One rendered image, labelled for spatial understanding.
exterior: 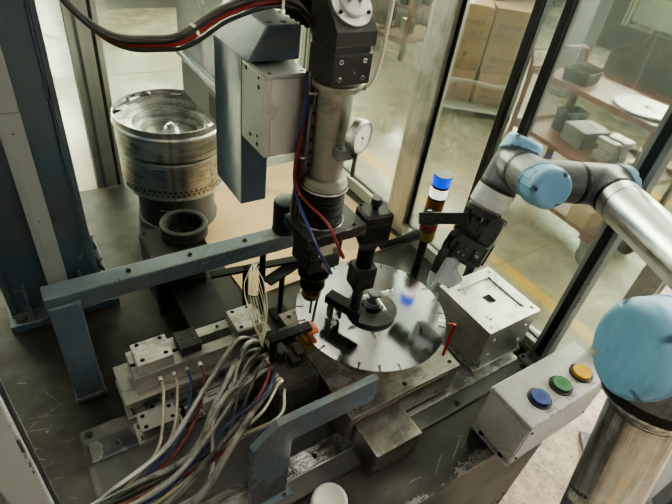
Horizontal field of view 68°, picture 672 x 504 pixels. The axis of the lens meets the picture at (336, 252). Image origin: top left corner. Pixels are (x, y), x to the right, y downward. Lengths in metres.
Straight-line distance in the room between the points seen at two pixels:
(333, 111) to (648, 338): 0.47
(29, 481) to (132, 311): 0.80
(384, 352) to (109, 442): 0.57
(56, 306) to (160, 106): 0.79
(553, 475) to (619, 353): 1.57
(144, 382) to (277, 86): 0.66
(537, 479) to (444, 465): 1.04
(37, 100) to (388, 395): 0.90
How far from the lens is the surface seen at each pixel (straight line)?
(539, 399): 1.13
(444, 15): 1.43
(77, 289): 1.01
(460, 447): 1.19
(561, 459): 2.26
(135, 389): 1.14
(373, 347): 1.02
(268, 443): 0.87
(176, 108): 1.61
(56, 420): 1.21
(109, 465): 1.12
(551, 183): 0.90
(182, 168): 1.42
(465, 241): 1.03
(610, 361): 0.67
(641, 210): 0.90
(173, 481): 1.00
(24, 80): 1.12
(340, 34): 0.66
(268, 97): 0.72
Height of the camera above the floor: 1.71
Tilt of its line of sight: 38 degrees down
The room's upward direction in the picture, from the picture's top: 9 degrees clockwise
